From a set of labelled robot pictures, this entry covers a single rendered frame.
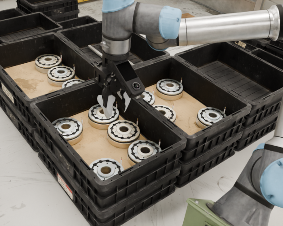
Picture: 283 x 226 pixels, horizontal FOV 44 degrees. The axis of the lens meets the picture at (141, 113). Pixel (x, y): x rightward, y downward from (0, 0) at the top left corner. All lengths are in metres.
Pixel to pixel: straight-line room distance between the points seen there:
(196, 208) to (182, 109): 0.46
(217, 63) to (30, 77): 0.80
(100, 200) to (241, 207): 0.36
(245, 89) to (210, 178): 0.44
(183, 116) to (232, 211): 0.43
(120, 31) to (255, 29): 0.36
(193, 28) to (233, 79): 0.59
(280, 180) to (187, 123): 0.49
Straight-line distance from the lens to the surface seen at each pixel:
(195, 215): 0.96
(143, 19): 0.85
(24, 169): 1.23
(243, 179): 0.98
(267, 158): 0.85
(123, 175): 0.88
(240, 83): 1.51
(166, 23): 0.85
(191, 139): 1.01
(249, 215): 0.96
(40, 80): 1.40
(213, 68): 1.57
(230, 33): 0.99
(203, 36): 0.98
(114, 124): 1.13
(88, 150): 1.08
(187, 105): 1.30
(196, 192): 1.18
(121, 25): 0.87
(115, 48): 0.90
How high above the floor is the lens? 1.59
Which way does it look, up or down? 38 degrees down
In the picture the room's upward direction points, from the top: 6 degrees clockwise
